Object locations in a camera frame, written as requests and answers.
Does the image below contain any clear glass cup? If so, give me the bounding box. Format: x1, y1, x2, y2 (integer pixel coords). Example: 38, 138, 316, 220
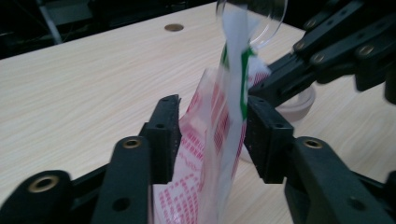
216, 0, 318, 164

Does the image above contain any round grey table grommet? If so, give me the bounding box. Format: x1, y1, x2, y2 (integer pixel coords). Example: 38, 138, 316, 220
163, 22, 185, 33

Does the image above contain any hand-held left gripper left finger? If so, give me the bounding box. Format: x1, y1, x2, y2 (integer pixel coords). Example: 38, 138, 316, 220
90, 93, 183, 224

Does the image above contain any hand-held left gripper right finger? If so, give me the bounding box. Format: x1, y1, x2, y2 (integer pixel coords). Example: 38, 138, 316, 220
244, 94, 395, 224

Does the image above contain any pink white plastic bag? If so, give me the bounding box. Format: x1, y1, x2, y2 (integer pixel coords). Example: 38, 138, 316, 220
148, 0, 272, 224

